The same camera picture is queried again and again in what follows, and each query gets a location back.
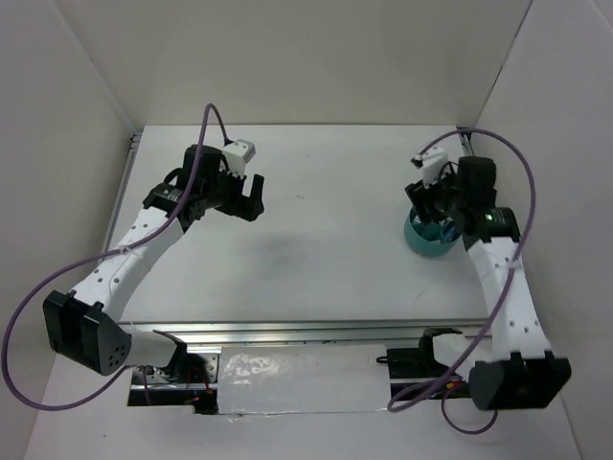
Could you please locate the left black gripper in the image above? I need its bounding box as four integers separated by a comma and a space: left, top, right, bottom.
202, 163, 264, 222

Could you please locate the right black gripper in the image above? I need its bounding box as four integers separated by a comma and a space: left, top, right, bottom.
405, 160, 466, 226

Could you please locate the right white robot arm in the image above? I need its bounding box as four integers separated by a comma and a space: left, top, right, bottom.
405, 152, 572, 410

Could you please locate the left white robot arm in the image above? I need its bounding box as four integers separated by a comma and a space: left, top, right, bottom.
43, 140, 264, 382

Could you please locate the teal round divided organizer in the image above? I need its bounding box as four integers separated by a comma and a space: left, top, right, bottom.
403, 209, 461, 258

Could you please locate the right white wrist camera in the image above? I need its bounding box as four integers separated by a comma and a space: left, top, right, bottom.
411, 147, 448, 188

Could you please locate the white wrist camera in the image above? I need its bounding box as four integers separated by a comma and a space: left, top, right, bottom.
411, 147, 448, 188
221, 139, 256, 177

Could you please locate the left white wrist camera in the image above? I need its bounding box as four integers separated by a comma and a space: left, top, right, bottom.
221, 139, 256, 177

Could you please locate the aluminium front rail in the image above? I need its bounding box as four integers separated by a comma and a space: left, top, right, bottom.
119, 318, 485, 347

